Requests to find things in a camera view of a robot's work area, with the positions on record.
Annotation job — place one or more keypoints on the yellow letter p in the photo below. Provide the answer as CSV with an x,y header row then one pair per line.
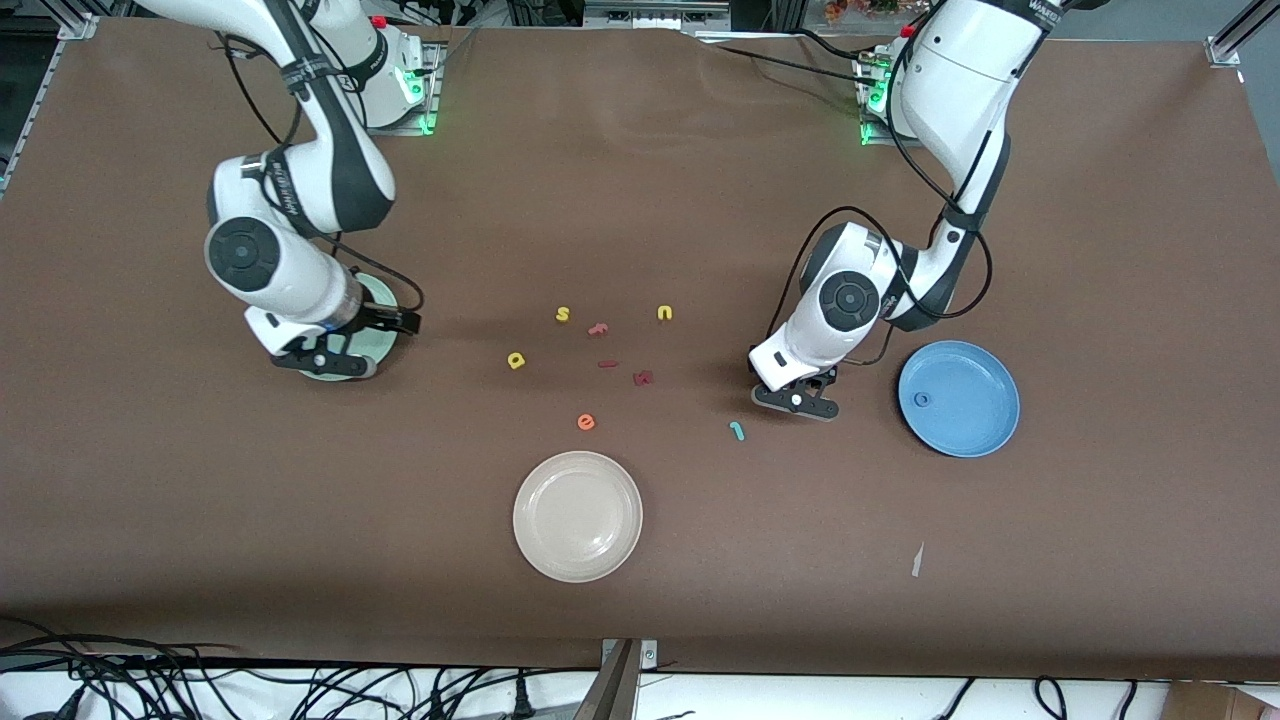
x,y
512,358

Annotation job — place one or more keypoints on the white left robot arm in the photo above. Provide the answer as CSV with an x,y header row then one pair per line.
x,y
850,298

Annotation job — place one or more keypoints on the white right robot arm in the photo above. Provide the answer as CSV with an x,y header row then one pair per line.
x,y
245,255

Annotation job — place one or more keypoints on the green plate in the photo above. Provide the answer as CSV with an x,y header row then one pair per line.
x,y
385,349

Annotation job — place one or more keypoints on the brown table cover sheet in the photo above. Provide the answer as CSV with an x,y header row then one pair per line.
x,y
700,200

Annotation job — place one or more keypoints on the blue plate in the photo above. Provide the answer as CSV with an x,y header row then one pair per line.
x,y
970,420

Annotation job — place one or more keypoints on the white tape scrap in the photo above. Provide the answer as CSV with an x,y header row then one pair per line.
x,y
917,562

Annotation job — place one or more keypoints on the beige plate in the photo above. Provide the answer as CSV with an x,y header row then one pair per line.
x,y
577,517

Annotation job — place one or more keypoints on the orange colourful objects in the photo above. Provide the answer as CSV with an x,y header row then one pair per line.
x,y
860,8

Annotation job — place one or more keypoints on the grey metal beam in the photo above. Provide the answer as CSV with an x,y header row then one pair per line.
x,y
610,697

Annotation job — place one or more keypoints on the black power plug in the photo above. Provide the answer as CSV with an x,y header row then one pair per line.
x,y
520,700

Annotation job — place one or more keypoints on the cardboard box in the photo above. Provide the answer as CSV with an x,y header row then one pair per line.
x,y
1215,703

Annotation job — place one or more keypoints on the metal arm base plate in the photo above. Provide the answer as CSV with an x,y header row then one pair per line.
x,y
875,139
410,128

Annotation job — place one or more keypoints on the small metal bracket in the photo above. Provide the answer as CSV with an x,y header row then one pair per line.
x,y
649,655

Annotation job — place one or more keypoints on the aluminium frame profile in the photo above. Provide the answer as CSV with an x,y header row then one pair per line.
x,y
1225,50
80,25

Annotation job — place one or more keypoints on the grey metal frame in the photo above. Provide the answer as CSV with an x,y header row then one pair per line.
x,y
650,12

